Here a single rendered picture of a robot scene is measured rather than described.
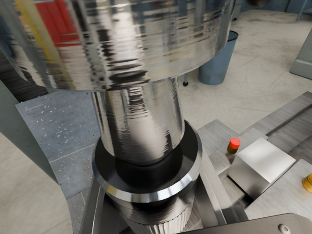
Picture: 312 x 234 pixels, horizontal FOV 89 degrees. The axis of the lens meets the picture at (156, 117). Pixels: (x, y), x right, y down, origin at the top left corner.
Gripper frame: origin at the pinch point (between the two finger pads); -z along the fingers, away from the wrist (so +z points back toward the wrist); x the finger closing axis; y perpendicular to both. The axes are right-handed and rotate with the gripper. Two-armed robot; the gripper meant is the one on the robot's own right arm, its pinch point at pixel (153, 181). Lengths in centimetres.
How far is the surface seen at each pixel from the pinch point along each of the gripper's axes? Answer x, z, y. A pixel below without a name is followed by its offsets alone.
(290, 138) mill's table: -36.3, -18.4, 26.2
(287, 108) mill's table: -44, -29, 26
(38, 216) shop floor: 94, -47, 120
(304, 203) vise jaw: -19.1, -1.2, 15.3
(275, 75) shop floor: -197, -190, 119
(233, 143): -13.4, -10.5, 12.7
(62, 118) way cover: 21.1, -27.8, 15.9
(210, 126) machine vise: -14.3, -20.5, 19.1
